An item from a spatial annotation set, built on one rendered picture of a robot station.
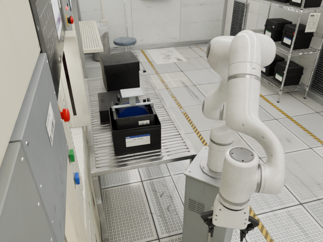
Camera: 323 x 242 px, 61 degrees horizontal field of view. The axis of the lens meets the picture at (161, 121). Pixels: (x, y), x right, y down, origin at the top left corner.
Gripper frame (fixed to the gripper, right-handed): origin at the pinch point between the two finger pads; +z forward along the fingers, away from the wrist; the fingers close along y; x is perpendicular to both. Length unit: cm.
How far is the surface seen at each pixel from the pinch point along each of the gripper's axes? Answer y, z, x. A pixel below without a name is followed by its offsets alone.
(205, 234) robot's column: 3, 67, -47
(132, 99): 50, -4, -75
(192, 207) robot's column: 12, 48, -50
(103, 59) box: 93, 0, -146
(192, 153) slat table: 14, 25, -69
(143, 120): 43, 6, -69
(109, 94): 79, 15, -114
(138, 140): 45, 16, -64
